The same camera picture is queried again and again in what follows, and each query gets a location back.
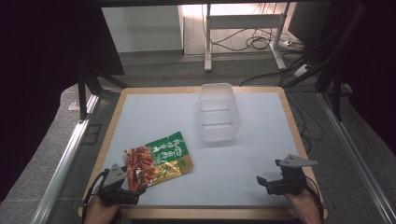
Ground person's right hand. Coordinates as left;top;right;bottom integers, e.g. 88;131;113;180
284;189;322;224

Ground black curtain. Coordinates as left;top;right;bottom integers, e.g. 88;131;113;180
323;0;396;147
0;0;125;203

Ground aluminium rail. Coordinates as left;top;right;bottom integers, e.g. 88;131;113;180
30;93;101;224
317;91;396;224

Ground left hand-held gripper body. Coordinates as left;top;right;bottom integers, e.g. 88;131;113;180
98;162;140;206

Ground clear plastic container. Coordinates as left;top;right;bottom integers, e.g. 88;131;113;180
197;82;242;145

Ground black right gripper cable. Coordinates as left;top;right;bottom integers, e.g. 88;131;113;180
305;175;325;224

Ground black cables beside table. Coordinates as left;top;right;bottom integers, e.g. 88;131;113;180
288;91;325;154

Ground green and red snack packet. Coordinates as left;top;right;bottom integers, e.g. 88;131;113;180
123;131;194;192

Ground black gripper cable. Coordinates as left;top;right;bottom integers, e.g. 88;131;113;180
305;175;325;224
81;169;111;224

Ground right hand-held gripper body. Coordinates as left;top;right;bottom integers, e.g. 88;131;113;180
266;154;318;196

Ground person's left hand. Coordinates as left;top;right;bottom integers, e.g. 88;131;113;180
83;193;121;224

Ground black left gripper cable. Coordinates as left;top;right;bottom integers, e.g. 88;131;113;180
81;169;111;224

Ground white desk frame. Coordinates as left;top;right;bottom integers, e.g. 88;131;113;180
203;2;289;73

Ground tangle of black floor cables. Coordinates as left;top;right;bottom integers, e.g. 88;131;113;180
210;27;304;53

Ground white cabinet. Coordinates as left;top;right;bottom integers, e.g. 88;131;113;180
101;5;185;54

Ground white power strip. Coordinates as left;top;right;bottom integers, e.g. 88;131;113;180
292;63;313;78

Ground black metal stand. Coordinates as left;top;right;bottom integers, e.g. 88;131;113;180
77;60;129;121
278;2;370;123

